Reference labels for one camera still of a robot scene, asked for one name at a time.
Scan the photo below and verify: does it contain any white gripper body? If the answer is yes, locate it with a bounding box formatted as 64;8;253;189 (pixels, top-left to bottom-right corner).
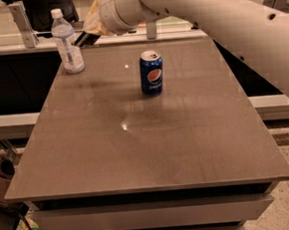
99;0;150;35

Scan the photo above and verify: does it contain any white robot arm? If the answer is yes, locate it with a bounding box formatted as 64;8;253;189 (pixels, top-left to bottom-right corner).
84;0;289;98

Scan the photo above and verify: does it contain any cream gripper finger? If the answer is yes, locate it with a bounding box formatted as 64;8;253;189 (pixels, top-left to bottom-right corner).
84;0;114;36

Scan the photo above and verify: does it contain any blue pepsi soda can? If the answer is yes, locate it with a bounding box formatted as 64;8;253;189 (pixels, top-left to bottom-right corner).
140;50;163;97

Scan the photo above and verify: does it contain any middle metal glass bracket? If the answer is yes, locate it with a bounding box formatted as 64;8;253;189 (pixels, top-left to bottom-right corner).
145;21;157;40

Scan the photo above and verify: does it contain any black rxbar chocolate wrapper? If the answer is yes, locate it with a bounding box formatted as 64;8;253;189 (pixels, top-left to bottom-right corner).
74;31;100;47

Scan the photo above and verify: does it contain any left metal glass bracket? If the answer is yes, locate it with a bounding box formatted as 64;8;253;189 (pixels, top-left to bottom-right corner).
8;2;39;48

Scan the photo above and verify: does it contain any clear blue plastic water bottle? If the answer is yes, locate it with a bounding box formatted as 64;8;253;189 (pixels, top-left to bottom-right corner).
51;8;85;74

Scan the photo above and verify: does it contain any black office chair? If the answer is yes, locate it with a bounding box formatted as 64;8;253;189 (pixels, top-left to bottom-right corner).
1;0;79;32

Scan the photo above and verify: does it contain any grey table drawer front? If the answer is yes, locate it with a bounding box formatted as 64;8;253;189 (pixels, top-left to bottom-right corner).
33;194;273;230

